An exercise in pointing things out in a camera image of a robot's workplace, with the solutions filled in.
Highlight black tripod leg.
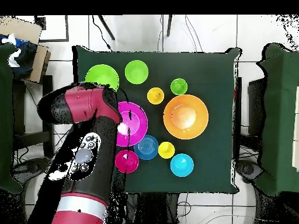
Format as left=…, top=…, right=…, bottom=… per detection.
left=97, top=15, right=116, bottom=41
left=166, top=15, right=174, bottom=37

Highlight black stool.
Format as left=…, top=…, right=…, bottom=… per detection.
left=11, top=74, right=55, bottom=158

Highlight dark green tablecloth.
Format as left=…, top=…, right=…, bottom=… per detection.
left=0, top=43, right=24, bottom=194
left=72, top=45, right=242, bottom=195
left=253, top=42, right=299, bottom=197

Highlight large pink bowl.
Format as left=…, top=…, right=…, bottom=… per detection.
left=115, top=101, right=149, bottom=148

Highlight blue and black bag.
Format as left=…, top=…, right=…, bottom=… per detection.
left=0, top=33, right=38, bottom=80

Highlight ridged green cup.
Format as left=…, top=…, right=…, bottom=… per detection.
left=170, top=78, right=188, bottom=96

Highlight black cabinet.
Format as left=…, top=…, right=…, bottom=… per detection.
left=247, top=78, right=266, bottom=136

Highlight black floor cable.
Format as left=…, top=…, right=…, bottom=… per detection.
left=91, top=15, right=113, bottom=51

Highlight smooth yellow cup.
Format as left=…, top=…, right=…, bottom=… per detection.
left=158, top=141, right=176, bottom=160

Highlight dark blue bowl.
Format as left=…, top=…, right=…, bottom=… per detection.
left=133, top=134, right=159, bottom=161

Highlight small red bowl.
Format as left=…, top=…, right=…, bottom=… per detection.
left=114, top=149, right=140, bottom=174

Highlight large green bowl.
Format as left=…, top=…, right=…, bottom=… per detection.
left=84, top=64, right=120, bottom=92

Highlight black frame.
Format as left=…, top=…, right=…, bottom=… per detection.
left=34, top=15, right=70, bottom=43

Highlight small green bowl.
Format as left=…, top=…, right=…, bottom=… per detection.
left=124, top=59, right=150, bottom=85

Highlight small light blue bowl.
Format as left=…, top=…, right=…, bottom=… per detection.
left=169, top=153, right=194, bottom=177

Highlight large orange bowl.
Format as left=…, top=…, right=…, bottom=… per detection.
left=162, top=94, right=210, bottom=140

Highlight cardboard box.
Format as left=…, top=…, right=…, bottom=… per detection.
left=0, top=15, right=51, bottom=83

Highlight ridged yellow cup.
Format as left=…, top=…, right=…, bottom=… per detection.
left=147, top=87, right=165, bottom=105

